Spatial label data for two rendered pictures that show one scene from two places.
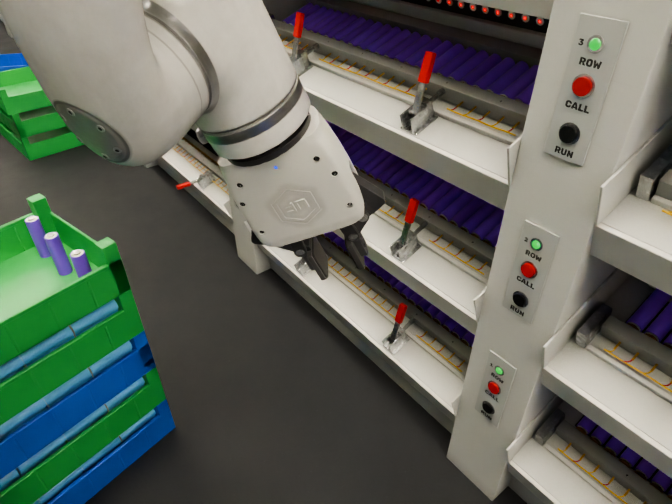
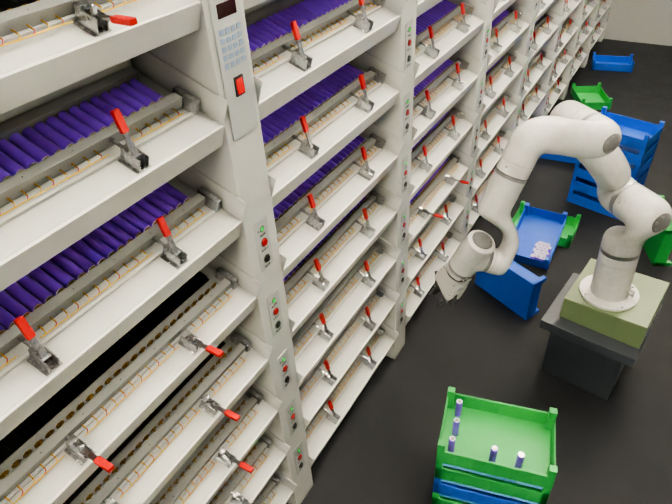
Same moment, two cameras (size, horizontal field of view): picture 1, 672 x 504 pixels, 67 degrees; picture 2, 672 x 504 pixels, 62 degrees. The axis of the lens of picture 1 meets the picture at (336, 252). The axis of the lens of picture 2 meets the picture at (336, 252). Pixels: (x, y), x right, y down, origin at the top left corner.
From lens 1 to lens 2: 1.88 m
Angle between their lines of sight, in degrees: 80
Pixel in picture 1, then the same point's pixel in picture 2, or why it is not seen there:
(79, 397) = not seen: hidden behind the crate
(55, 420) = not seen: hidden behind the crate
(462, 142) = (378, 270)
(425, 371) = (380, 351)
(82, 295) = (468, 400)
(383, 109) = (358, 294)
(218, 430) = (430, 442)
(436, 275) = (379, 314)
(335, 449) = (412, 395)
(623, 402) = (411, 271)
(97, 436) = not seen: hidden behind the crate
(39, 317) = (487, 404)
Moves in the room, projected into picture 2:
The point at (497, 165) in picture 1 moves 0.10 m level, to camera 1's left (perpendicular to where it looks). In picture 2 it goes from (388, 261) to (401, 279)
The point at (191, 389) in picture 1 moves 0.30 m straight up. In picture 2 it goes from (417, 468) to (421, 413)
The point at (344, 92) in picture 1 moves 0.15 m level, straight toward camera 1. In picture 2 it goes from (345, 311) to (390, 297)
